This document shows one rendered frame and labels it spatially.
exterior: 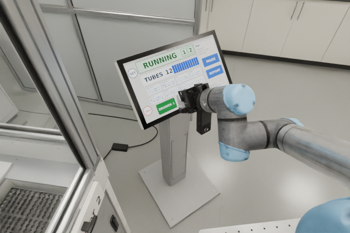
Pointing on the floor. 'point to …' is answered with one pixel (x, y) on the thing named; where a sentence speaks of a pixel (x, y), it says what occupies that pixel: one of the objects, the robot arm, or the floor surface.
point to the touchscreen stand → (177, 174)
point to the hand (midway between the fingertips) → (182, 106)
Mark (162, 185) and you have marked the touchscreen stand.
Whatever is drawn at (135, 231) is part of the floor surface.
